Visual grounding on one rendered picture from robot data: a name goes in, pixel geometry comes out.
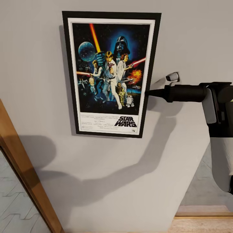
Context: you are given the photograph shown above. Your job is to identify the poster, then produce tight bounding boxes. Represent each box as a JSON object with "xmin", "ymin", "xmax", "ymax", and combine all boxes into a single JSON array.
[{"xmin": 62, "ymin": 11, "xmax": 161, "ymax": 138}]

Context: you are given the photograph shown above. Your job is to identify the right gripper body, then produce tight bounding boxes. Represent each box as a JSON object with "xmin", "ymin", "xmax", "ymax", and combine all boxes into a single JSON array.
[{"xmin": 164, "ymin": 84, "xmax": 193, "ymax": 103}]

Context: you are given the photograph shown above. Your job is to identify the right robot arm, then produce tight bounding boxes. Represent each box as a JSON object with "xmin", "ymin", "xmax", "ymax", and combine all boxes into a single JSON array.
[{"xmin": 145, "ymin": 72, "xmax": 233, "ymax": 195}]

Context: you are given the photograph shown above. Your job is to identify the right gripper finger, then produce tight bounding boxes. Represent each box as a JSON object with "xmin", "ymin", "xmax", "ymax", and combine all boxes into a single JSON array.
[{"xmin": 145, "ymin": 87, "xmax": 168, "ymax": 98}]

